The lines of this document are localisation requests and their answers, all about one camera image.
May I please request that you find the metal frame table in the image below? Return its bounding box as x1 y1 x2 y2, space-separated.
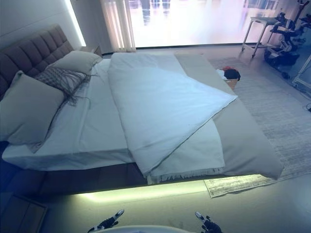
241 16 282 59

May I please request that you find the beige pillow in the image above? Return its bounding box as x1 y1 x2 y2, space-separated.
0 70 66 154
47 50 103 75

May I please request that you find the brown bed frame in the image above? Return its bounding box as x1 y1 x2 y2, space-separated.
0 140 207 196

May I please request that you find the beige bedspread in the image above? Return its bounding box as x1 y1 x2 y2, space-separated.
173 52 284 181

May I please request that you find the white metal frame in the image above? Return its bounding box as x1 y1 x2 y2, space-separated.
291 46 311 91

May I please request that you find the sheer cream curtain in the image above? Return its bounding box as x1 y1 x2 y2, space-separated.
99 0 136 53

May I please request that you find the large bright window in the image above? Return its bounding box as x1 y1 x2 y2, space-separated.
126 0 258 48

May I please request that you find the brown tufted headboard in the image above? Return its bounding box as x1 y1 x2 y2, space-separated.
0 23 74 100

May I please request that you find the pale patterned rug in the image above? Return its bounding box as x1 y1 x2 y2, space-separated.
204 57 311 199

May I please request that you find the wooden box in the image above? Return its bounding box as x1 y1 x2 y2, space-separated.
227 77 240 92

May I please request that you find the black garment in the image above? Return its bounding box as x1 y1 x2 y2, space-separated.
223 68 241 81

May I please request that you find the glowing wall light strip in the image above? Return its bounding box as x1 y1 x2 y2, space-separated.
62 0 87 47

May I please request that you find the wooden nightstand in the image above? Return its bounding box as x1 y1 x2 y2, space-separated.
80 45 103 58
0 194 48 233

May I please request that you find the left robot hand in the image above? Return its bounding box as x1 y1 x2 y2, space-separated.
88 209 125 233

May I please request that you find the white fringed textured blanket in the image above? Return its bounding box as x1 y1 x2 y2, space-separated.
132 118 225 185

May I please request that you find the grey fringed throw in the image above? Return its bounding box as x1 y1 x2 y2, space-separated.
34 65 100 108

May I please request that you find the black exercise machine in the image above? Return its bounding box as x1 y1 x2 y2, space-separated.
263 11 307 80

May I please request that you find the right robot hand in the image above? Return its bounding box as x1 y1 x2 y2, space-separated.
195 211 223 233

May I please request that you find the white duvet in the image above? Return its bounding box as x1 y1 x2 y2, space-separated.
106 52 239 172

